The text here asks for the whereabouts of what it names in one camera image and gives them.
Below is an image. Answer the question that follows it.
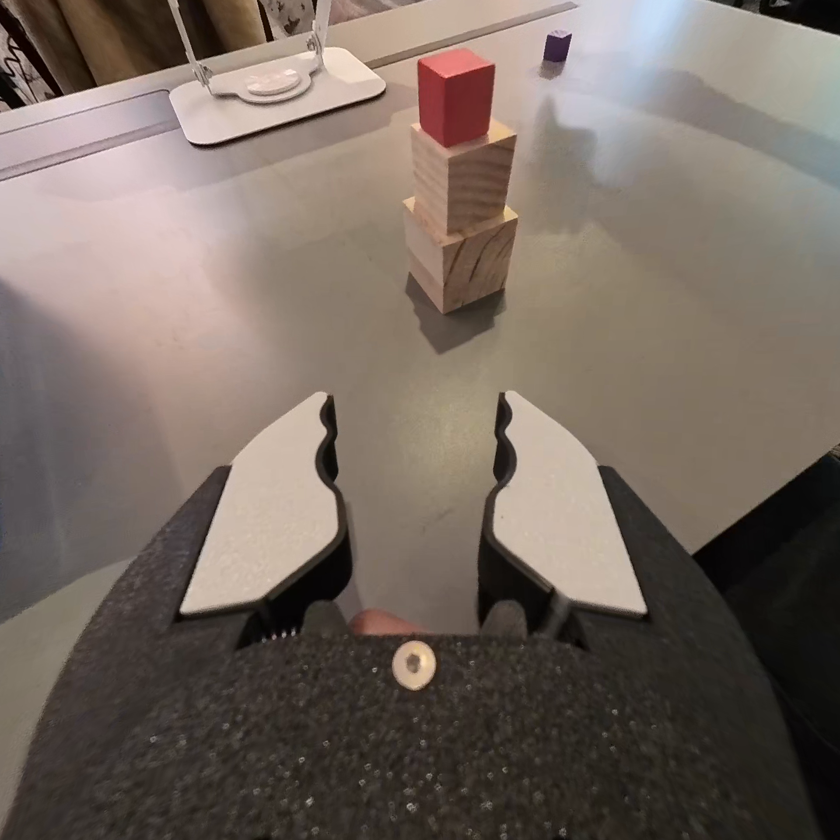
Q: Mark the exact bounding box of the beige curtain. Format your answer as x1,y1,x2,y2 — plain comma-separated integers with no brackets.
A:
13,0,329,89

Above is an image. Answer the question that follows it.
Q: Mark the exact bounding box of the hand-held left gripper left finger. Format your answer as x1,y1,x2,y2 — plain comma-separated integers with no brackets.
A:
177,391,354,619

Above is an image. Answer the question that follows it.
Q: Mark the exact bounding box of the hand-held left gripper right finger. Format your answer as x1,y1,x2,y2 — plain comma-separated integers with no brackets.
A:
478,391,651,620

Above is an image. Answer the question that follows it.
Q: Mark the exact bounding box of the red wooden block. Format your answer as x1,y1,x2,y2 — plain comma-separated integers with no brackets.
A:
417,47,496,148

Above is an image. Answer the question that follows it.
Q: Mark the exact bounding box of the black and white patterned cloth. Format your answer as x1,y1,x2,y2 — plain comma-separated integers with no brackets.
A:
0,7,63,111

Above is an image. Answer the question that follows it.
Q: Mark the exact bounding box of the white metal stand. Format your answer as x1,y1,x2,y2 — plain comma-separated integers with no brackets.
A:
165,0,387,145

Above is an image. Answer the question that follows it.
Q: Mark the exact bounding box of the pale wooden cube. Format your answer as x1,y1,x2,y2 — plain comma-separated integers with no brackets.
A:
410,118,517,236
403,197,519,316

